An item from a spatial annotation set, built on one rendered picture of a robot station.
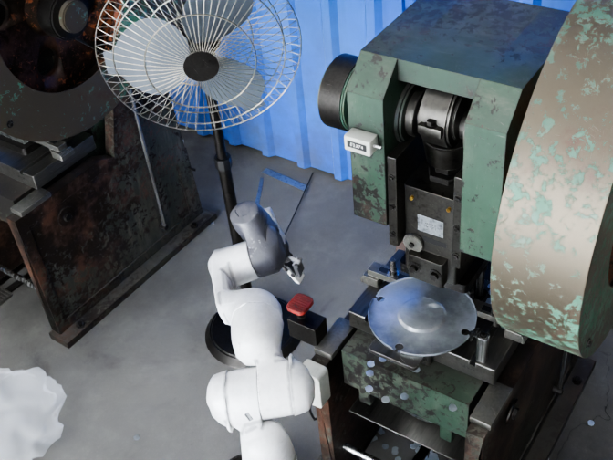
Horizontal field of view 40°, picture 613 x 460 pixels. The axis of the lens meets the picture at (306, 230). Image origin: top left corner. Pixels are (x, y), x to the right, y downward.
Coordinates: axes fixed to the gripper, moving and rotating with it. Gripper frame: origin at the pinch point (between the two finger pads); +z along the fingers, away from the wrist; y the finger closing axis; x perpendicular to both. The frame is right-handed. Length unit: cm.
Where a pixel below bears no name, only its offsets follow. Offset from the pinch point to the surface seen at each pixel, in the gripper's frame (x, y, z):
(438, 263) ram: 15.7, 36.5, -4.6
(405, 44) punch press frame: 49, 21, -47
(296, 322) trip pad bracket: -9.7, 0.5, 13.6
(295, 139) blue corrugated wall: 88, -97, 119
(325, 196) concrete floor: 70, -75, 131
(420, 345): -3.0, 37.7, 7.9
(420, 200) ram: 24.9, 29.8, -18.0
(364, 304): 4.3, 13.5, 20.1
